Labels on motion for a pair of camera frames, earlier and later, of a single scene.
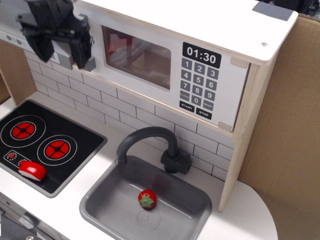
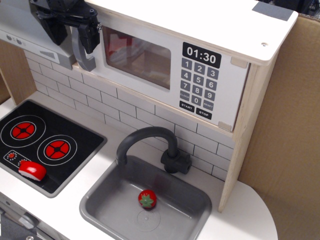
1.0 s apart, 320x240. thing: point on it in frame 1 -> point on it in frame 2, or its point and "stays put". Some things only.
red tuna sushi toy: x=32 y=170 stays put
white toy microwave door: x=209 y=85 stays put
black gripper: x=56 y=18 -> x=75 y=12
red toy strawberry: x=147 y=199 stays put
